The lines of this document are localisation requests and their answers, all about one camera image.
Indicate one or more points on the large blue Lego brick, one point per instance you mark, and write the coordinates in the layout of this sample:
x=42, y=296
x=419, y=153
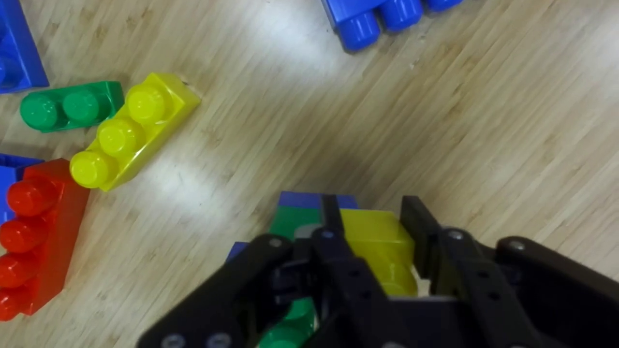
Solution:
x=361, y=25

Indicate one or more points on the yellow three-stud Lego brick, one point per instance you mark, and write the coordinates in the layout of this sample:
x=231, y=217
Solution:
x=380, y=244
x=138, y=128

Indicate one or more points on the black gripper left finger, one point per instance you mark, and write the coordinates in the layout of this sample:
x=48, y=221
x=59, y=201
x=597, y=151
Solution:
x=220, y=286

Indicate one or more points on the green two-stud Lego brick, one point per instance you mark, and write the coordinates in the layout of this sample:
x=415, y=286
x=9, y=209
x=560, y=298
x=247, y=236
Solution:
x=71, y=107

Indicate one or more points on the slim blue four-stud Lego brick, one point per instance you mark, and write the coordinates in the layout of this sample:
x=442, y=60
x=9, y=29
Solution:
x=20, y=51

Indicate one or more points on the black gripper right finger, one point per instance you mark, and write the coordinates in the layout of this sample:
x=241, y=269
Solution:
x=491, y=283

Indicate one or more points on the small blue Lego brick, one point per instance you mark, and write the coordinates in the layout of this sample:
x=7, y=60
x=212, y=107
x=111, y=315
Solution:
x=17, y=159

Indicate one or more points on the red Lego brick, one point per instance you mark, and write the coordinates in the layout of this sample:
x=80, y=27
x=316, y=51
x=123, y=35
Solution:
x=46, y=238

